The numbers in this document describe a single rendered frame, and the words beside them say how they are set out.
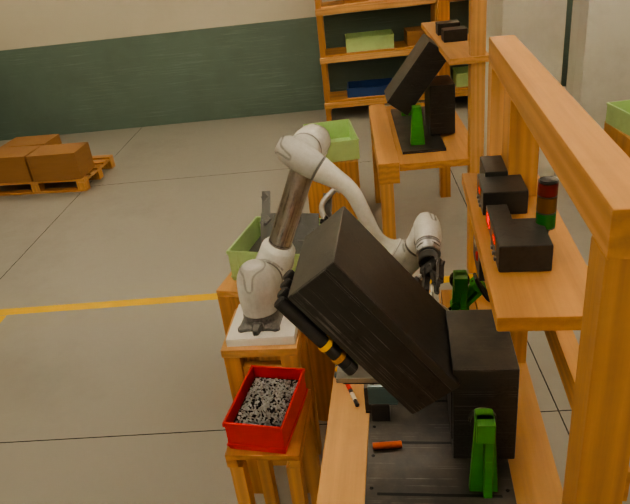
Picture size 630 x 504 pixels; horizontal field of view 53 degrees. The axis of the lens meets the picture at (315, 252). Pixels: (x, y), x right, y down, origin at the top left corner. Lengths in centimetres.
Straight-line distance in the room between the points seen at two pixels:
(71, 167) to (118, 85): 246
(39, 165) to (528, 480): 643
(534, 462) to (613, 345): 94
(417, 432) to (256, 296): 88
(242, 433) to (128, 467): 141
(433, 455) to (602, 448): 79
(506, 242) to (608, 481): 59
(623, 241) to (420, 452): 116
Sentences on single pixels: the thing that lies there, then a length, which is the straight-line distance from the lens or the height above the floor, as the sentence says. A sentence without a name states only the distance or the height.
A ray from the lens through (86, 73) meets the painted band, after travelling 968.
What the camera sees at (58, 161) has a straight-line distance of 745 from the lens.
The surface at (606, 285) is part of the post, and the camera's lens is 113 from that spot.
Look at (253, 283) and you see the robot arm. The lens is 256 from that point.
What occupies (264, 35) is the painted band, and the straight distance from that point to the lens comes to 899.
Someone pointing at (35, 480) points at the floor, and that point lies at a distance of 372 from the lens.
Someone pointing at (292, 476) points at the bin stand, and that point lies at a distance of 230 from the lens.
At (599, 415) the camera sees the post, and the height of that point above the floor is 152.
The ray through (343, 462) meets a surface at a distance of 204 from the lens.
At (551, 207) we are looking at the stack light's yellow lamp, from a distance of 172.
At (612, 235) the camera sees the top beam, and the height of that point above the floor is 190.
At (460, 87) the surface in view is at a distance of 866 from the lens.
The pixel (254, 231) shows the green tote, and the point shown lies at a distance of 348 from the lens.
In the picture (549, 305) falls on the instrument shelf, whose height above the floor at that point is 154.
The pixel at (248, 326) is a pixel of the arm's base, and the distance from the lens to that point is 267.
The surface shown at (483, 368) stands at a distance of 182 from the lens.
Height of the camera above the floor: 237
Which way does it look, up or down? 28 degrees down
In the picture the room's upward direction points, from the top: 7 degrees counter-clockwise
